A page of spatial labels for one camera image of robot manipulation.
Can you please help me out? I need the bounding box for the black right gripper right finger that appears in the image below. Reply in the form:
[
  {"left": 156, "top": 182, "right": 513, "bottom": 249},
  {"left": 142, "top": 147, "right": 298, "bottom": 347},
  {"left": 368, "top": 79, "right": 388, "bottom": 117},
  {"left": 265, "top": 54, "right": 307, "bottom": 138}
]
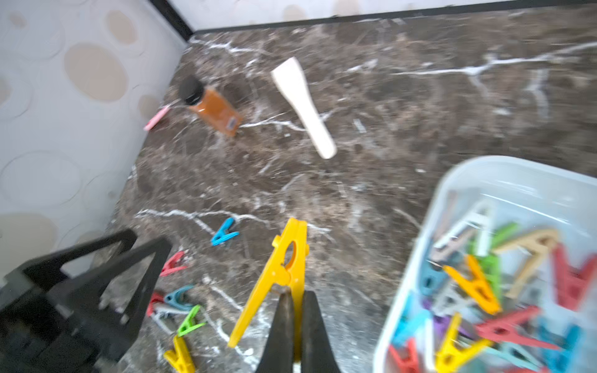
[{"left": 301, "top": 291, "right": 340, "bottom": 373}]

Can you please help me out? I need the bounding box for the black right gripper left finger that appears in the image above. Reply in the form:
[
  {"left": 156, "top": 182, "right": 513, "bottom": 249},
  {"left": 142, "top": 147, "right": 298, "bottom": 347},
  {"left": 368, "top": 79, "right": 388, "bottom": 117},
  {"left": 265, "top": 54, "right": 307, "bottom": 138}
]
[{"left": 255, "top": 292, "right": 295, "bottom": 373}]

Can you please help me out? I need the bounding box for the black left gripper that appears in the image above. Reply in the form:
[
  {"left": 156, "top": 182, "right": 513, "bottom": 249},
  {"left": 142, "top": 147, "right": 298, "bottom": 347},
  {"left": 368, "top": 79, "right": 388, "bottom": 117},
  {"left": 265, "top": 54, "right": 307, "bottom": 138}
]
[{"left": 1, "top": 228, "right": 172, "bottom": 372}]

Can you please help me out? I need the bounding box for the yellow clothespin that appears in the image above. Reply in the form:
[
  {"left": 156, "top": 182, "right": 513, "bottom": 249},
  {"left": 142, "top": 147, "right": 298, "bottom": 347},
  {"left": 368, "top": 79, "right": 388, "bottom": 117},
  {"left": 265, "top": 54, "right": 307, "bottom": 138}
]
[
  {"left": 228, "top": 218, "right": 309, "bottom": 361},
  {"left": 163, "top": 336, "right": 196, "bottom": 373}
]

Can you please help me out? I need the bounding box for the white plastic storage box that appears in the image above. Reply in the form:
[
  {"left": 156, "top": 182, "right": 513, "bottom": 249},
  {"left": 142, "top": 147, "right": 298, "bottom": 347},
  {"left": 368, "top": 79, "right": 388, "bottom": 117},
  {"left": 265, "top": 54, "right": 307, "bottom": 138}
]
[{"left": 373, "top": 156, "right": 596, "bottom": 372}]

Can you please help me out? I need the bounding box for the tan clothespin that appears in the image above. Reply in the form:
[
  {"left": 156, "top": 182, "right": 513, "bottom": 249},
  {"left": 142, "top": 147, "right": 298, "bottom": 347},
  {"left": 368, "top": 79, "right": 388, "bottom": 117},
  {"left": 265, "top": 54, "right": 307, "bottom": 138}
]
[{"left": 491, "top": 228, "right": 560, "bottom": 299}]

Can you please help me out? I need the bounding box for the dark red clothespin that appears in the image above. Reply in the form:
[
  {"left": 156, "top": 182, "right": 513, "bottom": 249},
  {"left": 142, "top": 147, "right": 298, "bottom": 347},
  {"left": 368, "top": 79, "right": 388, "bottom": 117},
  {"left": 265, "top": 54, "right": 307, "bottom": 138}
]
[{"left": 146, "top": 292, "right": 164, "bottom": 317}]

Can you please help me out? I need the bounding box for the green clothespin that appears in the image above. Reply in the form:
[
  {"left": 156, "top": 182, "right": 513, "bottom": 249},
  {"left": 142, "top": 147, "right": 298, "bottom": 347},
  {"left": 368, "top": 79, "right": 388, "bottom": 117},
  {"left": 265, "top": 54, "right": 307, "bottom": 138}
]
[{"left": 177, "top": 305, "right": 206, "bottom": 337}]

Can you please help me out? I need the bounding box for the teal large clothespin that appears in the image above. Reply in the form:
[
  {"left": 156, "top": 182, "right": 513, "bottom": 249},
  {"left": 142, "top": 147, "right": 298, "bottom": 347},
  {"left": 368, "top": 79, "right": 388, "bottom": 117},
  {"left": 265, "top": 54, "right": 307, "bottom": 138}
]
[{"left": 163, "top": 285, "right": 195, "bottom": 312}]

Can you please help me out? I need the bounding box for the blue clothespin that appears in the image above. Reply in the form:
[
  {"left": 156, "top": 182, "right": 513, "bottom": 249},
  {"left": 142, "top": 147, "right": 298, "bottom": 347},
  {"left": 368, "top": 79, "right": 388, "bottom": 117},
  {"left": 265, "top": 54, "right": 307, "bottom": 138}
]
[{"left": 211, "top": 218, "right": 239, "bottom": 246}]

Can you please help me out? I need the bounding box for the orange clothespin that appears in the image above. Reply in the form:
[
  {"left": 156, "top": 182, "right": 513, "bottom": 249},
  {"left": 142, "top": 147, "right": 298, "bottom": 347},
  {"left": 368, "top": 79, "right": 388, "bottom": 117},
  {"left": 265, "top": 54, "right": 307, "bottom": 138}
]
[{"left": 442, "top": 254, "right": 502, "bottom": 315}]

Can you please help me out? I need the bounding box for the pink pen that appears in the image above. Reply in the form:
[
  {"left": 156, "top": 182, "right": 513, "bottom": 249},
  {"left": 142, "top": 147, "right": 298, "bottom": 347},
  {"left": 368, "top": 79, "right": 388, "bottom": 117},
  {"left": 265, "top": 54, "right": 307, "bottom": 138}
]
[{"left": 143, "top": 105, "right": 171, "bottom": 131}]

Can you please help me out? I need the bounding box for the amber jar black lid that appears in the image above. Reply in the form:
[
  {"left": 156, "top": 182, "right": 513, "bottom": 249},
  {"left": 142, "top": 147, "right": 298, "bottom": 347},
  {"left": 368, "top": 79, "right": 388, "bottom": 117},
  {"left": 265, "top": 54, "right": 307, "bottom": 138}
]
[{"left": 178, "top": 76, "right": 242, "bottom": 137}]

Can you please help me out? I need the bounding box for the wooden spatula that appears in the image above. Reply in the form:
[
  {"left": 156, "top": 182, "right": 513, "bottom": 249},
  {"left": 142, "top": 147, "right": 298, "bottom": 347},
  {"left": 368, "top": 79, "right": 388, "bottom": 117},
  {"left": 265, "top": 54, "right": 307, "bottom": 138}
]
[{"left": 271, "top": 57, "right": 337, "bottom": 159}]

